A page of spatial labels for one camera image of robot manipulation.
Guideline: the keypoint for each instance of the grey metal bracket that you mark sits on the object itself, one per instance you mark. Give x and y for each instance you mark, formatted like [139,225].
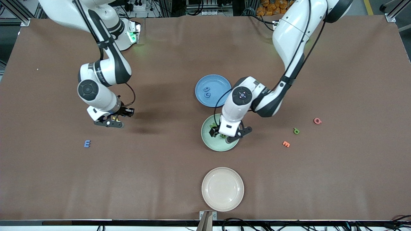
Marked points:
[208,216]

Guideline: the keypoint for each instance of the beige round plate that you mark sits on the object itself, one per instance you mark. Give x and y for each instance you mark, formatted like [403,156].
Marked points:
[222,189]

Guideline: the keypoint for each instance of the green round plate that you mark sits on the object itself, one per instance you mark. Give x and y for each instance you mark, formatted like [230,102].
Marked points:
[208,141]

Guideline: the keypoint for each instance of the pink foam letter G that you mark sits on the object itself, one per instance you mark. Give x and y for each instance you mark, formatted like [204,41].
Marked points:
[315,121]

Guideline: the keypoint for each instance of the orange foam letter E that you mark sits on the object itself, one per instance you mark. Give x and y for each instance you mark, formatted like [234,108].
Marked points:
[285,144]

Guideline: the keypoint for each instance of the aluminium frame profile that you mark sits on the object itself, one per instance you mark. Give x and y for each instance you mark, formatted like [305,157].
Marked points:
[391,17]
[25,21]

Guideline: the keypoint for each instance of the orange mesh bag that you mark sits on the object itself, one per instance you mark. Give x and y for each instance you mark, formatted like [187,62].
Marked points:
[266,8]

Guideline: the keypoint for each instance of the blue foam letter G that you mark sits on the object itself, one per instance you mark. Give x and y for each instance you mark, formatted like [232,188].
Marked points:
[206,95]

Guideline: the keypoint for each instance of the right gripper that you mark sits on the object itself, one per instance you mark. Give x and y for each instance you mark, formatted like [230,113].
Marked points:
[123,111]

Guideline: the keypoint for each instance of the blue round plate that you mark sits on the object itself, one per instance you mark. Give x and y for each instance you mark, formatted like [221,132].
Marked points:
[215,83]

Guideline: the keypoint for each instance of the white power strip with plugs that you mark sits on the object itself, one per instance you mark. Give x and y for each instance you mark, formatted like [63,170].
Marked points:
[139,5]

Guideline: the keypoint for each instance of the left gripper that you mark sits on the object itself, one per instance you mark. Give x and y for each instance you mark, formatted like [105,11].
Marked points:
[213,132]

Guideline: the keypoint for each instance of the blue foam letter E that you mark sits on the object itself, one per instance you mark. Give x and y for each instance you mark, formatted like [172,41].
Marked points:
[85,143]

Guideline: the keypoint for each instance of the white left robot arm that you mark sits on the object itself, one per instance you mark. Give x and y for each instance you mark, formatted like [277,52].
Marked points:
[289,38]

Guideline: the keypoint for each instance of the green foam letter P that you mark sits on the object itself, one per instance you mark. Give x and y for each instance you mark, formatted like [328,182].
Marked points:
[297,132]

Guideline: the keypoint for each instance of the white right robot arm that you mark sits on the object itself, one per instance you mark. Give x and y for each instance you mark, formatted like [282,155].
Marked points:
[102,99]

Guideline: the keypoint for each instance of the long white power strip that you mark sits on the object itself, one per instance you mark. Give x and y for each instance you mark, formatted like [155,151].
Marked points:
[208,12]

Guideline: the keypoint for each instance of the brown table cover sheet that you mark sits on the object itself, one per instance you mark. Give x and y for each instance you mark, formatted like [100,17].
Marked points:
[64,176]

